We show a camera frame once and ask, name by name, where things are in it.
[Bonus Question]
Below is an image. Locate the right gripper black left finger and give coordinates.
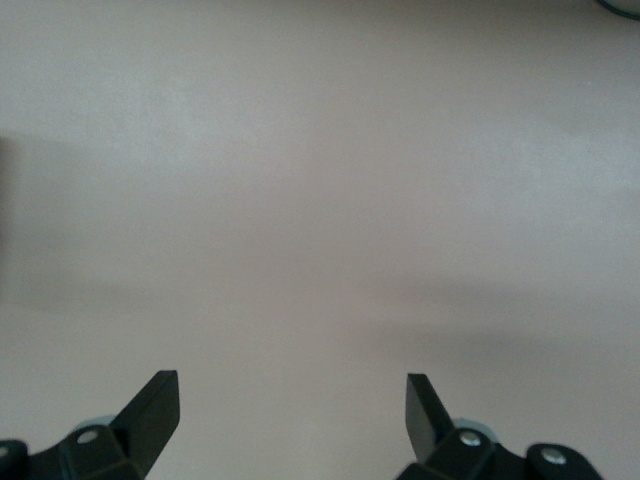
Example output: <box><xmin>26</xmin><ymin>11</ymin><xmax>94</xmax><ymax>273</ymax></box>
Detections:
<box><xmin>0</xmin><ymin>369</ymin><xmax>180</xmax><ymax>480</ymax></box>

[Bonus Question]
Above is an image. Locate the black looped cable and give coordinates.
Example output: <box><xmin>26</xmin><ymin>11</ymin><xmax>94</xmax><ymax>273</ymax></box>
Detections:
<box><xmin>593</xmin><ymin>0</ymin><xmax>640</xmax><ymax>22</ymax></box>

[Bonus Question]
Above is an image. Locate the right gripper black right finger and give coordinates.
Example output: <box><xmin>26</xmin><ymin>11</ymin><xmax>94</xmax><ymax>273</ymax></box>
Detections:
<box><xmin>397</xmin><ymin>372</ymin><xmax>601</xmax><ymax>480</ymax></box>

